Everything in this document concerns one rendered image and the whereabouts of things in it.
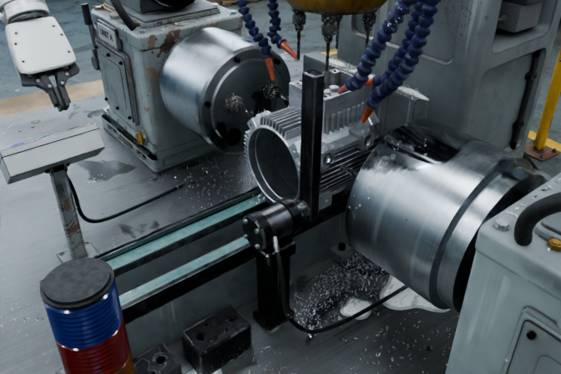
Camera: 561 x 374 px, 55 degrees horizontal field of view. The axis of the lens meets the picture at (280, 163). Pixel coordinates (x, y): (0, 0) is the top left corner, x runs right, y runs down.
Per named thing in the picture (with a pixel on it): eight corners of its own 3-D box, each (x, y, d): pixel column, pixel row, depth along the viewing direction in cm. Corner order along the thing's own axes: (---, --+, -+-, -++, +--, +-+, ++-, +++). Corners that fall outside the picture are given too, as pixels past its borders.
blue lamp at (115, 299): (106, 289, 52) (98, 253, 50) (133, 326, 48) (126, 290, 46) (43, 318, 49) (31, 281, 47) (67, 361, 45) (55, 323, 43)
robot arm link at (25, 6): (-3, 2, 95) (3, 17, 95) (48, -7, 99) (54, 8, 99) (-5, 22, 102) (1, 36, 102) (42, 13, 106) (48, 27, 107)
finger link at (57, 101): (33, 77, 98) (48, 111, 98) (51, 73, 99) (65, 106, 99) (32, 83, 100) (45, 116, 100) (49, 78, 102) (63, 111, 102)
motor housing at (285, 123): (316, 156, 122) (319, 78, 112) (379, 194, 109) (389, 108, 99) (244, 187, 111) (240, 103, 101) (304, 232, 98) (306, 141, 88)
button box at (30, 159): (98, 154, 106) (88, 129, 106) (106, 146, 100) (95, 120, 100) (7, 184, 97) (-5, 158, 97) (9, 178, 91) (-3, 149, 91)
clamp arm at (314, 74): (310, 208, 92) (315, 66, 79) (321, 216, 90) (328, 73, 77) (294, 215, 90) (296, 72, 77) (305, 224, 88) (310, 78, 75)
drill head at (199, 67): (219, 93, 153) (213, 4, 140) (302, 142, 128) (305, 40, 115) (137, 118, 139) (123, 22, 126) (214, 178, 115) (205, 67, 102)
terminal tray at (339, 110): (332, 100, 111) (334, 67, 107) (370, 118, 104) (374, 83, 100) (287, 116, 105) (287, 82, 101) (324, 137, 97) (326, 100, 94)
